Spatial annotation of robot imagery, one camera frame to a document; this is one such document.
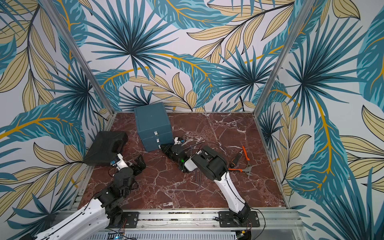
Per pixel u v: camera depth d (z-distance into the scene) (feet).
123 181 1.93
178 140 3.10
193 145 3.30
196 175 2.88
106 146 3.04
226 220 2.35
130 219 2.43
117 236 2.35
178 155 2.56
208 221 2.46
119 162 2.23
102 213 1.79
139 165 2.39
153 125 2.75
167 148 2.94
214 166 1.92
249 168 2.99
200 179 2.83
